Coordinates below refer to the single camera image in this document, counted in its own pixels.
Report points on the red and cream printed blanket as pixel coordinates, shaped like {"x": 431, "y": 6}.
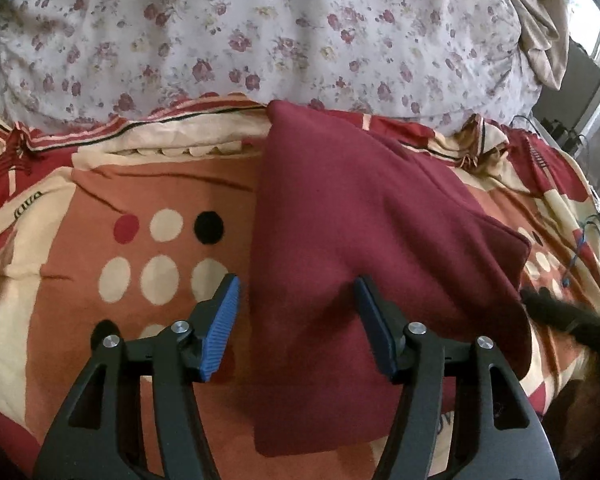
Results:
{"x": 80, "y": 195}

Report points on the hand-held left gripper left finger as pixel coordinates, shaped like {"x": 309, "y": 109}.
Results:
{"x": 220, "y": 330}

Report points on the beige cloth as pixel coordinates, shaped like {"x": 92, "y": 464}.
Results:
{"x": 540, "y": 20}

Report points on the dark red sweater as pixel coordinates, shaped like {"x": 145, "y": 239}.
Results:
{"x": 355, "y": 210}

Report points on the black box furniture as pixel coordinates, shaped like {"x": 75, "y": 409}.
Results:
{"x": 575, "y": 90}

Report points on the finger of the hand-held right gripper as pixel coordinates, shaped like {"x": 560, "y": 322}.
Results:
{"x": 565, "y": 317}

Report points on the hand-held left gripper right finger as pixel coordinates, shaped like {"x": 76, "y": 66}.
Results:
{"x": 377, "y": 325}

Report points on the floral quilt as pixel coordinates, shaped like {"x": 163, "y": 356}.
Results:
{"x": 230, "y": 25}

